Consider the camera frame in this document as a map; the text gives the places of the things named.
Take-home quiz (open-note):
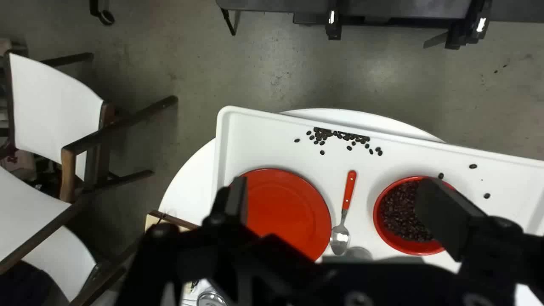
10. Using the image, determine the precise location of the red plate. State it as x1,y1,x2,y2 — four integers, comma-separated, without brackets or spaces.
246,168,332,260

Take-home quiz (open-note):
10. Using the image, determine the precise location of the wooden chair white seat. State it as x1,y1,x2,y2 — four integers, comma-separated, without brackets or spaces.
4,52,179,202

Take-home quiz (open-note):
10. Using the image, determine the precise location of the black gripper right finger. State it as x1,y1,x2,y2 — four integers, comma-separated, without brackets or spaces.
416,178,487,261

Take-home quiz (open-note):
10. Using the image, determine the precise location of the white plastic tray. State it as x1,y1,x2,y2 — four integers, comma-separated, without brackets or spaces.
217,107,544,256

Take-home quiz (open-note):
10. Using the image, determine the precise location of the red handled metal spoon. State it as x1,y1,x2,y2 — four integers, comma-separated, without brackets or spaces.
331,170,358,255

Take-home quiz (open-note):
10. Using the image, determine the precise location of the round white table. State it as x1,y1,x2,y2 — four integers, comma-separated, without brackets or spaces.
159,107,441,224

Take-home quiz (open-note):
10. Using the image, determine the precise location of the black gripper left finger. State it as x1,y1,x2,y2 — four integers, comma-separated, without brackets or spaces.
205,176,247,238

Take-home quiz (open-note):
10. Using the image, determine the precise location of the red bowl with coffee beans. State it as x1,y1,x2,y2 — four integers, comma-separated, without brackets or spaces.
373,175,444,255

